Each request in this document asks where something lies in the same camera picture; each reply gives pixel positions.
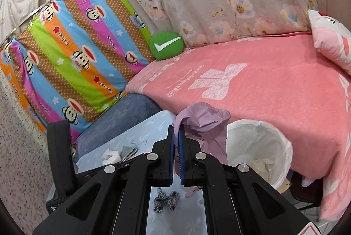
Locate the black white knitted bow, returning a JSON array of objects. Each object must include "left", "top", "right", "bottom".
[{"left": 153, "top": 187, "right": 179, "bottom": 214}]

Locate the green round cushion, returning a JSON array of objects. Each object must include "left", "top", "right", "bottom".
[{"left": 149, "top": 30, "right": 185, "bottom": 62}]

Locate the light blue patterned cloth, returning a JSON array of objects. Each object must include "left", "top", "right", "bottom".
[{"left": 75, "top": 110, "right": 209, "bottom": 235}]

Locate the pink blanket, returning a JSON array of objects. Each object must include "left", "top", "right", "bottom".
[{"left": 125, "top": 32, "right": 351, "bottom": 222}]

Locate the white crumpled tissue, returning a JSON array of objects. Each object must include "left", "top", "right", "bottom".
[{"left": 102, "top": 146, "right": 122, "bottom": 165}]

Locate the striped cartoon monkey sheet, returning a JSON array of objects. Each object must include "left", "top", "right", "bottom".
[{"left": 0, "top": 0, "right": 156, "bottom": 143}]

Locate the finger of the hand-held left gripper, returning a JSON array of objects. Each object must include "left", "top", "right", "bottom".
[{"left": 76, "top": 158, "right": 138, "bottom": 180}]

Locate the grey cloth piece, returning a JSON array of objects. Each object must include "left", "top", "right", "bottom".
[{"left": 121, "top": 144, "right": 139, "bottom": 160}]

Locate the dark stool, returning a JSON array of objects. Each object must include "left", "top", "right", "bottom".
[{"left": 289, "top": 169, "right": 326, "bottom": 204}]

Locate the blue-grey sofa cushion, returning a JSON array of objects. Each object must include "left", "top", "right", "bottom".
[{"left": 72, "top": 93, "right": 162, "bottom": 167}]

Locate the purple plastic bag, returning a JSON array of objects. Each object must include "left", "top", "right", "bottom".
[{"left": 172, "top": 101, "right": 232, "bottom": 167}]

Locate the pink cartoon pillow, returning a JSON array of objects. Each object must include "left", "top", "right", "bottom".
[{"left": 307, "top": 9, "right": 351, "bottom": 76}]

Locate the wooden board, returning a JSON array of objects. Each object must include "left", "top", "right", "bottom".
[{"left": 279, "top": 180, "right": 292, "bottom": 193}]

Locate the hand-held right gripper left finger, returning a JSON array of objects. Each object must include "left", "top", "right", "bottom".
[{"left": 32, "top": 125, "right": 175, "bottom": 235}]

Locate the trash bin with white liner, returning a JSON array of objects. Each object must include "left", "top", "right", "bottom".
[{"left": 225, "top": 119, "right": 294, "bottom": 193}]

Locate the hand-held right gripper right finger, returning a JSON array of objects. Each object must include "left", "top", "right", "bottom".
[{"left": 178, "top": 125, "right": 316, "bottom": 235}]

